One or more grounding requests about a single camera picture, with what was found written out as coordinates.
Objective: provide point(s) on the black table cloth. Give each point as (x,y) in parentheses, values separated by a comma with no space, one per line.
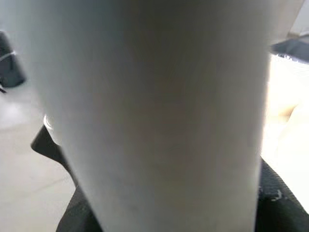
(48,147)

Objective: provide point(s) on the white plastic children table top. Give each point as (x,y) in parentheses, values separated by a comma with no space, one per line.
(285,96)

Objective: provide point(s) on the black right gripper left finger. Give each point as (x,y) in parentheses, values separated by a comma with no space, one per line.
(79,217)

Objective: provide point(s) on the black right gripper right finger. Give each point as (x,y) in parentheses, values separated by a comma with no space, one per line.
(277,207)

